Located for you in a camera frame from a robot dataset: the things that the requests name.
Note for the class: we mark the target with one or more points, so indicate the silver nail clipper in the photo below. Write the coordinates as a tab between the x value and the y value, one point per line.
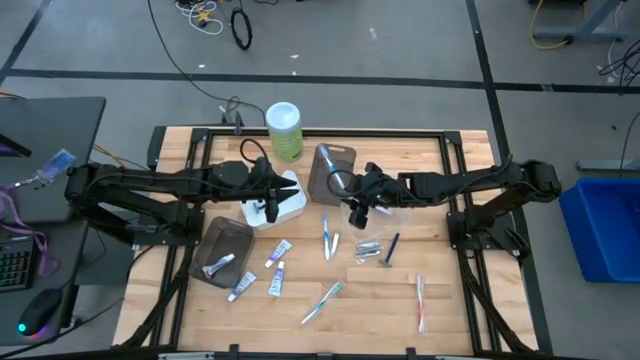
367	254
385	210
369	245

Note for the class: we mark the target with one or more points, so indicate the black desk monitor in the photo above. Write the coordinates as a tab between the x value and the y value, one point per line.
12	145

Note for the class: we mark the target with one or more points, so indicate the grey stand foot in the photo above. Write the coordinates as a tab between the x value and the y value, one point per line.
580	34

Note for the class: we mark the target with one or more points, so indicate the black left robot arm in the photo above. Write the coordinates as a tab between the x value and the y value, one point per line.
150	180

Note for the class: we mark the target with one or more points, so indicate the grey floor bar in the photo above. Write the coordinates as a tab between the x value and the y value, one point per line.
605	165

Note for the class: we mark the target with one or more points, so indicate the blue white toothbrush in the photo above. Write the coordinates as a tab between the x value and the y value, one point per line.
330	162
326	240

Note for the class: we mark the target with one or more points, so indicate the green white toothbrush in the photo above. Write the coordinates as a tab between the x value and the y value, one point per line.
322	302

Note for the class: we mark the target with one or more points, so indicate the red white toothbrush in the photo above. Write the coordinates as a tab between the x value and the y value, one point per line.
421	305

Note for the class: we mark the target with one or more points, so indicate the white plastic bin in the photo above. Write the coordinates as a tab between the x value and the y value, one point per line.
295	210

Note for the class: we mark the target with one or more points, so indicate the clear plastic bin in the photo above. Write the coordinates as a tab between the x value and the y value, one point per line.
395	225

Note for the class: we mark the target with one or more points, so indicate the green wipes canister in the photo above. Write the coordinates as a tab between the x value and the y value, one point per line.
286	142

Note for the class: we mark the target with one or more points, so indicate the blue plastic tub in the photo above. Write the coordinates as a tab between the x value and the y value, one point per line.
605	225

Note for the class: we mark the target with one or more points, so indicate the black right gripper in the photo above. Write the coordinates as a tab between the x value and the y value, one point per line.
377	185

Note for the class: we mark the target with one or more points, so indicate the smoky grey plastic bin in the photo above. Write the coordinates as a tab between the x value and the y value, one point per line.
317	190
227	240

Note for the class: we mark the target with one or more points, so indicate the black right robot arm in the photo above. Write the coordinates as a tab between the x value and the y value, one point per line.
450	182

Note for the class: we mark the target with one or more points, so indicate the black keyboard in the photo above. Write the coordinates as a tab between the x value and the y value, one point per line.
15	265

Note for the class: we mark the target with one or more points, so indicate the grey desk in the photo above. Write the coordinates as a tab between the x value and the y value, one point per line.
50	130

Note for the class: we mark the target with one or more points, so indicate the black aluminium table frame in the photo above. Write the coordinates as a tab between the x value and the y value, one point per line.
350	133

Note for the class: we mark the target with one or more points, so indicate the black computer mouse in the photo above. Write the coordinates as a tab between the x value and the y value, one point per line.
40	310

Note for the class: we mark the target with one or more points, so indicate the small white toothpaste tube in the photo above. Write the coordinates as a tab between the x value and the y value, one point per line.
278	253
242	286
218	265
276	280

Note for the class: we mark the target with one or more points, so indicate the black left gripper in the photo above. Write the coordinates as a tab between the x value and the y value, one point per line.
267	187

